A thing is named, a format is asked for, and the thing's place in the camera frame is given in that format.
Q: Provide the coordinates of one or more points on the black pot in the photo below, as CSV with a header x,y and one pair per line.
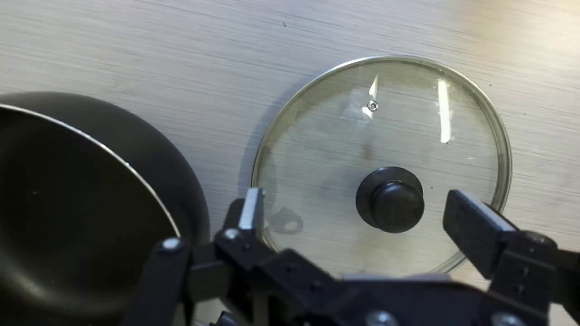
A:
x,y
77,213

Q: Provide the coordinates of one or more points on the glass lid with black knob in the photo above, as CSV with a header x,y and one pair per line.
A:
x,y
385,163

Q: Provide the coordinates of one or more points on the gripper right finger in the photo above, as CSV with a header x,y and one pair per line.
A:
x,y
503,246

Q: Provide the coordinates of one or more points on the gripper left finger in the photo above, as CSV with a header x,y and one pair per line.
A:
x,y
253,260

